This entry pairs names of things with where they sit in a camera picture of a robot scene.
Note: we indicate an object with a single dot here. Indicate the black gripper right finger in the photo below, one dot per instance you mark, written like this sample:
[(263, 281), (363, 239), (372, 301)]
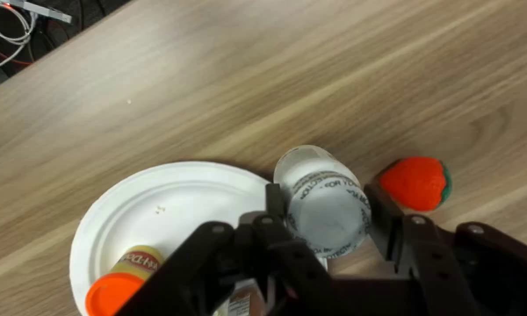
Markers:
[(474, 271)]

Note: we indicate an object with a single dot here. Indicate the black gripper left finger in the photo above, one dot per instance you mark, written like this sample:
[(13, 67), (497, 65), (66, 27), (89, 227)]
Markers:
[(203, 271)]

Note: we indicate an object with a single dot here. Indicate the red orange ball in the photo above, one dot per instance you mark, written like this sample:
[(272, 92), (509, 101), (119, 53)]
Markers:
[(419, 183)]

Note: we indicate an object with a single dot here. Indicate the white pill bottle front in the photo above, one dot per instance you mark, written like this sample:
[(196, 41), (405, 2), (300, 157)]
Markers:
[(326, 202)]

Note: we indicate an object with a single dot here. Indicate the white paper plate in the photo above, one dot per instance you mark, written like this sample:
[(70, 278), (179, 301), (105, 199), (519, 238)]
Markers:
[(158, 208)]

